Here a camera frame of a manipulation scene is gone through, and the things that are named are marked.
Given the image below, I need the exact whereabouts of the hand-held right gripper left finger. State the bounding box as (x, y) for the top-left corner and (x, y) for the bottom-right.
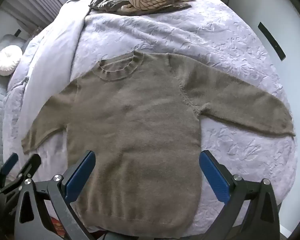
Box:
(14, 150), (100, 240)

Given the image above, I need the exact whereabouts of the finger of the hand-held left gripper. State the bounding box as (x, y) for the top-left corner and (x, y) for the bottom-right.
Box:
(0, 152), (19, 180)
(0, 153), (42, 195)

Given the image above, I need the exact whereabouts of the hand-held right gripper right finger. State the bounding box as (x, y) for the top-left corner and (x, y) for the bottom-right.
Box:
(199, 150), (282, 240)

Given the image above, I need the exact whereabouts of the brown-grey knit sweater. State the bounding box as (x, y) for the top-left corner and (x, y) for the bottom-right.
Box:
(21, 50), (296, 237)

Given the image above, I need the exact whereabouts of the white round pillow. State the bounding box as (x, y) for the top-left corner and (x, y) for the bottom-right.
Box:
(0, 45), (23, 76)

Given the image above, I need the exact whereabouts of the plain lavender duvet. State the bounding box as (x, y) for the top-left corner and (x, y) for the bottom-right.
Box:
(6, 0), (102, 140)

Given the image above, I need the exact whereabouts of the lavender quilted bedspread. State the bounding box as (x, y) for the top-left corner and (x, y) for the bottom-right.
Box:
(2, 0), (298, 233)

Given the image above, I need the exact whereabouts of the black wall strip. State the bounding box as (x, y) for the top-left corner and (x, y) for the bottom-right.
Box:
(257, 22), (286, 61)

